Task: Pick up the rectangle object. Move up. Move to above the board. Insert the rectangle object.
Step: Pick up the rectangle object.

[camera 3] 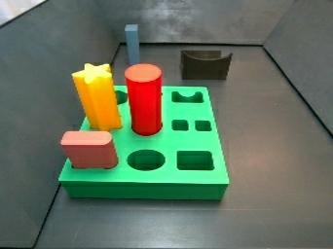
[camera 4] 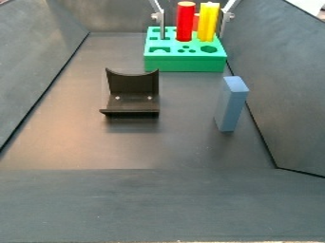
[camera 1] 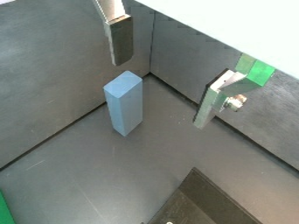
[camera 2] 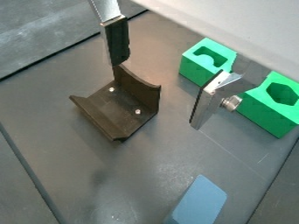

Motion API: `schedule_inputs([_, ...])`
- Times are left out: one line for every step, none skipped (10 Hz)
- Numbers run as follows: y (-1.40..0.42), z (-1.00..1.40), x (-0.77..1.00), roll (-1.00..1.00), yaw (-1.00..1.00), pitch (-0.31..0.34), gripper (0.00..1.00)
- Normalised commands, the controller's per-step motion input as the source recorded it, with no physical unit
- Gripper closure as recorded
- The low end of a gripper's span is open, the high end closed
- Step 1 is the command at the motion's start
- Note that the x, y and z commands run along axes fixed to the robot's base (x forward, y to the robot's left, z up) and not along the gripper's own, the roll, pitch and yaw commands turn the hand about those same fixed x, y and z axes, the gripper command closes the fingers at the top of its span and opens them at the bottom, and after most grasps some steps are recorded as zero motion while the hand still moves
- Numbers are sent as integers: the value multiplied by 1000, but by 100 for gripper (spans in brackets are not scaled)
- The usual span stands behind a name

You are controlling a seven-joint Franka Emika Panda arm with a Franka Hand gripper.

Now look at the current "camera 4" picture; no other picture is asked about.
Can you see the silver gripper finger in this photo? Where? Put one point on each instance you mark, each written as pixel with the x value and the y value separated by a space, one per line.
pixel 227 15
pixel 157 15

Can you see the blue rectangular block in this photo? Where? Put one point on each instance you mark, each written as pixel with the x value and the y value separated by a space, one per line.
pixel 230 102

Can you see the green shape sorter board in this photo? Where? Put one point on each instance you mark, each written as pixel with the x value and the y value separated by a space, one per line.
pixel 172 56

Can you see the yellow star-shaped peg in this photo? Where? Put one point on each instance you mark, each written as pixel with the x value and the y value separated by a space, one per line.
pixel 207 21

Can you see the red cylinder peg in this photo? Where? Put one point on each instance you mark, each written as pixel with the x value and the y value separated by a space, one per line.
pixel 184 16

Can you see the small orange-red peg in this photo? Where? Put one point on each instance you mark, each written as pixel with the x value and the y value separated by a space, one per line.
pixel 195 20

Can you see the black curved holder stand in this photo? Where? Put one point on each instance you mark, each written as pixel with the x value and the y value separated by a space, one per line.
pixel 133 93

